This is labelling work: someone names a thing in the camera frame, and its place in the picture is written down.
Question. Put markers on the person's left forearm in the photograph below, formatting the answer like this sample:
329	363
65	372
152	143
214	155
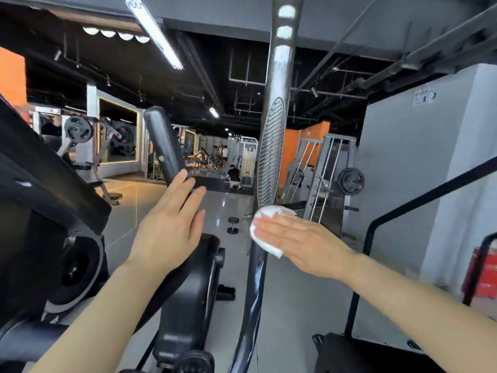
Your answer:
93	330

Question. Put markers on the plate loaded gym machine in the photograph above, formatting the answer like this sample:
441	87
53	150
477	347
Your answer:
79	129

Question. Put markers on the small ceiling spot light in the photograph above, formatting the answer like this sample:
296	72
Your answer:
213	112

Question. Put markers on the person's left hand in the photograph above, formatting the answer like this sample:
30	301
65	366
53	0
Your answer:
167	233

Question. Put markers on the round bulb ceiling fixture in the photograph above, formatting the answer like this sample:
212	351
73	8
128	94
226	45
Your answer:
116	33

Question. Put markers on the long ceiling tube light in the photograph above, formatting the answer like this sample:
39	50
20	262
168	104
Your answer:
155	31

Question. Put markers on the glossy black treadmill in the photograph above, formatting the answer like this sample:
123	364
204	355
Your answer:
365	357

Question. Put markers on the weight bench rack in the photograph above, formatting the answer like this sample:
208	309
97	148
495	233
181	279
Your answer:
349	181

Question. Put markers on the white wet wipe sheet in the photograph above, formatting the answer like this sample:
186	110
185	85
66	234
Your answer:
264	243

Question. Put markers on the red fire extinguisher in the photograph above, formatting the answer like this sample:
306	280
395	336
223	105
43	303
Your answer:
485	275

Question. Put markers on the person's right forearm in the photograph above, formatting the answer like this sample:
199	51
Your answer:
427	310

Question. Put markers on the black elliptical machine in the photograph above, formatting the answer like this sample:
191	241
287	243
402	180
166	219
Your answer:
272	151

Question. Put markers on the person's right hand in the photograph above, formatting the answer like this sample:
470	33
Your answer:
307	244

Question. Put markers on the small black dumbbell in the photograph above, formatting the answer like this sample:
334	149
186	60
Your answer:
233	221

